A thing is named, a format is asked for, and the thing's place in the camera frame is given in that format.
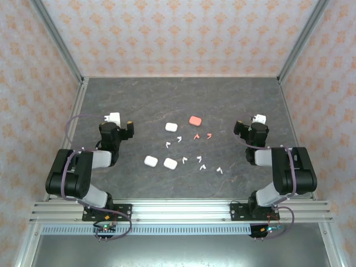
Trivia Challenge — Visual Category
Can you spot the grey metal panel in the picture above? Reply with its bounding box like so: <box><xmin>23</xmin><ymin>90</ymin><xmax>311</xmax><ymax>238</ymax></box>
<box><xmin>30</xmin><ymin>235</ymin><xmax>334</xmax><ymax>267</ymax></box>

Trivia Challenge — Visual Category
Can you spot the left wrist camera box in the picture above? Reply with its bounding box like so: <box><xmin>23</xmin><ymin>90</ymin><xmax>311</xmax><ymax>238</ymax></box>
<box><xmin>104</xmin><ymin>112</ymin><xmax>121</xmax><ymax>126</ymax></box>

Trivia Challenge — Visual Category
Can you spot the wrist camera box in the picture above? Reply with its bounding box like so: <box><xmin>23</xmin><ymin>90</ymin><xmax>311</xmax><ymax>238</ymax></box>
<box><xmin>104</xmin><ymin>112</ymin><xmax>121</xmax><ymax>126</ymax></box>
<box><xmin>251</xmin><ymin>113</ymin><xmax>267</xmax><ymax>126</ymax></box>

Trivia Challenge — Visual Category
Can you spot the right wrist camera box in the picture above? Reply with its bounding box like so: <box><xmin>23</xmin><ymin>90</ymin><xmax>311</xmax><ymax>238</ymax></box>
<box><xmin>251</xmin><ymin>113</ymin><xmax>267</xmax><ymax>126</ymax></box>

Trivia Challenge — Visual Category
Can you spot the aluminium side rail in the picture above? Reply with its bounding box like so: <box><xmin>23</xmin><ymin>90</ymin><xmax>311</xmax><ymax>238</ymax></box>
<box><xmin>41</xmin><ymin>77</ymin><xmax>90</xmax><ymax>201</ymax></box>
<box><xmin>277</xmin><ymin>77</ymin><xmax>318</xmax><ymax>201</ymax></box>

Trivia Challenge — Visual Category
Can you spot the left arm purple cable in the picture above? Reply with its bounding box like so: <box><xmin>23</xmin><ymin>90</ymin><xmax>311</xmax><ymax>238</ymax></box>
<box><xmin>60</xmin><ymin>113</ymin><xmax>133</xmax><ymax>241</ymax></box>

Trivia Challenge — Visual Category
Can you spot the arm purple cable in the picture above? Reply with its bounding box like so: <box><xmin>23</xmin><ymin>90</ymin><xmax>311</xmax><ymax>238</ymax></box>
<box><xmin>232</xmin><ymin>113</ymin><xmax>295</xmax><ymax>240</ymax></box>
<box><xmin>60</xmin><ymin>113</ymin><xmax>133</xmax><ymax>241</ymax></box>

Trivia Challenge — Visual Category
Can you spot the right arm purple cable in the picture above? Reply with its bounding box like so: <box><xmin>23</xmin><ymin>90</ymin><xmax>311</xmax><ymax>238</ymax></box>
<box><xmin>232</xmin><ymin>113</ymin><xmax>295</xmax><ymax>240</ymax></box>

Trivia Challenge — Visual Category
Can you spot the aluminium frame post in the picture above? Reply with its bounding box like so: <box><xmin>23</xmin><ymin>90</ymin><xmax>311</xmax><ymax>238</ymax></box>
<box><xmin>29</xmin><ymin>0</ymin><xmax>84</xmax><ymax>84</ymax></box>
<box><xmin>278</xmin><ymin>0</ymin><xmax>332</xmax><ymax>84</ymax></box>

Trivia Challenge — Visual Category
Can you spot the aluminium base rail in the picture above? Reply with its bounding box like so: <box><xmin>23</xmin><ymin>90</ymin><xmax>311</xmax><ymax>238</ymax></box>
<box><xmin>29</xmin><ymin>199</ymin><xmax>334</xmax><ymax>223</ymax></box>

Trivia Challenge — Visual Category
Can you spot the slotted grey cable duct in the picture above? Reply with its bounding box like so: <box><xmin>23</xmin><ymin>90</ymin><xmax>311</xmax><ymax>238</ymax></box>
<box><xmin>41</xmin><ymin>224</ymin><xmax>253</xmax><ymax>236</ymax></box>

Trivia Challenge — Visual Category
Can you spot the aluminium frame leg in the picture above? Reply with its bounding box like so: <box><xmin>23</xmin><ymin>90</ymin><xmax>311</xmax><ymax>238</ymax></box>
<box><xmin>319</xmin><ymin>222</ymin><xmax>348</xmax><ymax>267</ymax></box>
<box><xmin>14</xmin><ymin>222</ymin><xmax>43</xmax><ymax>267</ymax></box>

